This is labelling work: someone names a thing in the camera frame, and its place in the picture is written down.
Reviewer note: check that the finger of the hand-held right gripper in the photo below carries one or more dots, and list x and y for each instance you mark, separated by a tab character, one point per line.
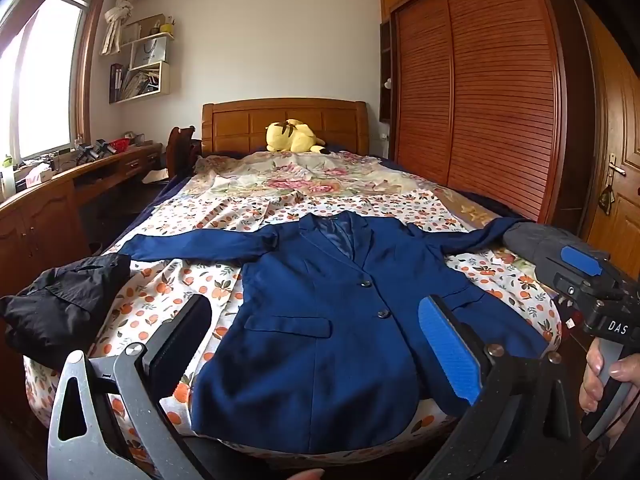
572	291
581	259

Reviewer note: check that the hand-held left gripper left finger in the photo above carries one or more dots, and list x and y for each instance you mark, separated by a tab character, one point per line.
181	332

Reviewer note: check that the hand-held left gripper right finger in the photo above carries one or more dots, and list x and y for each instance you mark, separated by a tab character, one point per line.
446	346

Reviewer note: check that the blue suit jacket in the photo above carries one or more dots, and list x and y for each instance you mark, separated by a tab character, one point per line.
325	360

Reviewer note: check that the person's right hand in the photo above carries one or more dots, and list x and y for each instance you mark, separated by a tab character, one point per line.
590	380

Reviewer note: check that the person's left hand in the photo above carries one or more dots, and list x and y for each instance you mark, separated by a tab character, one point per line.
305	475

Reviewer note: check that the grey cloth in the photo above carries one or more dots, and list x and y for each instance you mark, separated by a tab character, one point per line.
540	242

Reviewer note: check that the wooden bed with floral sheets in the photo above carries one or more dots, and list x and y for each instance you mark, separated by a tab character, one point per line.
165	285

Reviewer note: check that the hanging door ornament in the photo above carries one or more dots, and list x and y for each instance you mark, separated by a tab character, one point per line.
606	201

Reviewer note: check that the black garment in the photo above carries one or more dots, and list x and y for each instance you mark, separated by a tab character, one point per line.
60	305

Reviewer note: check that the wooden door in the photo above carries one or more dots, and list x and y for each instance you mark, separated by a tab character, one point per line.
617	125

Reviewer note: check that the navy bedsheet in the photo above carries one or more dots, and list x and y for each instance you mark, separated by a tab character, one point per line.
167	190

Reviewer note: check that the white paper sheet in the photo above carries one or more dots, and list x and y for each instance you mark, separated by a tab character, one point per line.
156	176

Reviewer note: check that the wooden desk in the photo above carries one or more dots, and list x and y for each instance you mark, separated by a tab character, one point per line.
45	220

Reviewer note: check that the wooden chair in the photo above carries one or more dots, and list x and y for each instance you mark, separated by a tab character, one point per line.
180	150

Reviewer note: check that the wooden slatted wardrobe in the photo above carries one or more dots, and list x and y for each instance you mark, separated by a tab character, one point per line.
490	85

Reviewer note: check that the red item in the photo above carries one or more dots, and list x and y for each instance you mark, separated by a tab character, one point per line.
119	146

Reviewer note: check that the floral blanket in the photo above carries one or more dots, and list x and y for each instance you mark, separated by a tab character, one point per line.
300	175

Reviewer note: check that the black desk gadget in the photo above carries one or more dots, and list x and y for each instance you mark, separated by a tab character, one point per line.
95	151

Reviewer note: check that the wooden bed headboard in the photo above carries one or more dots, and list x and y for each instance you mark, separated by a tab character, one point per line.
235	125

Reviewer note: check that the yellow plush toy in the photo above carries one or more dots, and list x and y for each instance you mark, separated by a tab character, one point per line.
290	135

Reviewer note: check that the row of books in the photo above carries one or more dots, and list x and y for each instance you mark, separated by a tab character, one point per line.
117	82

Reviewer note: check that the white paper bag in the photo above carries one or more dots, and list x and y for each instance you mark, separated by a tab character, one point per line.
149	51

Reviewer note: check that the window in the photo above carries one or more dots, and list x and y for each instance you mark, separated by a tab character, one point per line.
45	80

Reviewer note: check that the tied beige curtain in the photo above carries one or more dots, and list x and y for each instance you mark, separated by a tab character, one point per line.
120	15

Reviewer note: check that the white wall shelf unit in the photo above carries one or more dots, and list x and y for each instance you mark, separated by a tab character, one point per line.
162	80

